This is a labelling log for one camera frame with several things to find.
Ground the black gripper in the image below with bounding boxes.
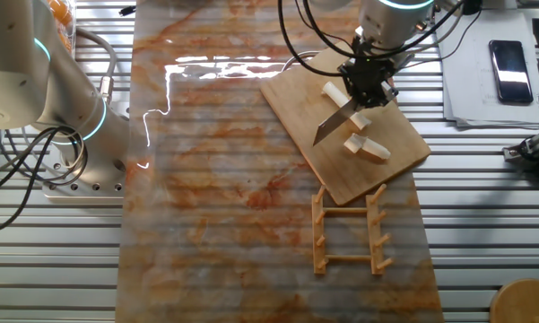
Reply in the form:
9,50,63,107
337,36,399,111

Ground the white scallion stalk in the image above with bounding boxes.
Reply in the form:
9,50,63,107
321,81,373,132

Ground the steel kitchen knife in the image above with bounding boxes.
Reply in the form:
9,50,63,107
312,97,361,147

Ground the short white scallion piece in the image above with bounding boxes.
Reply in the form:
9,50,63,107
361,137,393,162
343,132,369,155

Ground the wooden cutting board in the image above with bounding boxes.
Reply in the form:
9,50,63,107
258,42,432,206

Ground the black smartphone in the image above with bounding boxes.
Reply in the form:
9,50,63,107
488,39,535,104

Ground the wooden peg rack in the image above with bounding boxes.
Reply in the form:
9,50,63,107
311,182,395,276

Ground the orange marble pattern mat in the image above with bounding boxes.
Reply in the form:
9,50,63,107
115,0,445,323

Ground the round wooden disc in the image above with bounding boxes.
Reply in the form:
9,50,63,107
489,277,539,323

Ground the clear plastic fruit carton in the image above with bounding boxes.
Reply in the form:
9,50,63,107
47,0,78,57

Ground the orange fruit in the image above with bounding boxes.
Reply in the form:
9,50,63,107
48,0,75,26
58,29,76,51

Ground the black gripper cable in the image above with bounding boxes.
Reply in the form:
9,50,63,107
276,0,355,78
300,0,364,60

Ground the silver depth camera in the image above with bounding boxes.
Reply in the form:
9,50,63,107
501,129,539,179

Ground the grey robot hose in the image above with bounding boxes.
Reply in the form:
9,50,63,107
74,26,117,105

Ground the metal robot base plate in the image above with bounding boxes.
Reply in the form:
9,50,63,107
42,134,127,202

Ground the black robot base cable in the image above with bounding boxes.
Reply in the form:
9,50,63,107
0,125,90,234

